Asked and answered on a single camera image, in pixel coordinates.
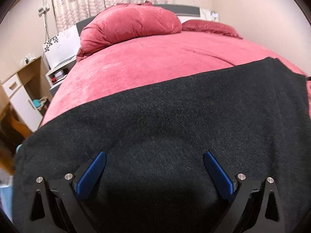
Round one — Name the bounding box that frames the pink bed blanket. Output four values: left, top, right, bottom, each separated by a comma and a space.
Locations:
39, 30, 311, 127

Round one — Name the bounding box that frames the flat pink pillow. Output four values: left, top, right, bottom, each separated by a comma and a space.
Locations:
182, 19, 243, 39

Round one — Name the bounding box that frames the grey white headboard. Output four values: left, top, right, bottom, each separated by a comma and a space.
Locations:
75, 3, 219, 37

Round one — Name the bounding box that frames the black knit garment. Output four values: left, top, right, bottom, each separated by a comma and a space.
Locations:
13, 58, 310, 232

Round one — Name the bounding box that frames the white bedside table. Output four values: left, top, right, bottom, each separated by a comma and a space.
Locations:
43, 25, 80, 96

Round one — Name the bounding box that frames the large pink pillow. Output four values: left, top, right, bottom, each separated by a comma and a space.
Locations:
76, 2, 182, 62

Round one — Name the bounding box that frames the wooden white desk cabinet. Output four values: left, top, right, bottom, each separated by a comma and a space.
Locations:
1, 56, 52, 133

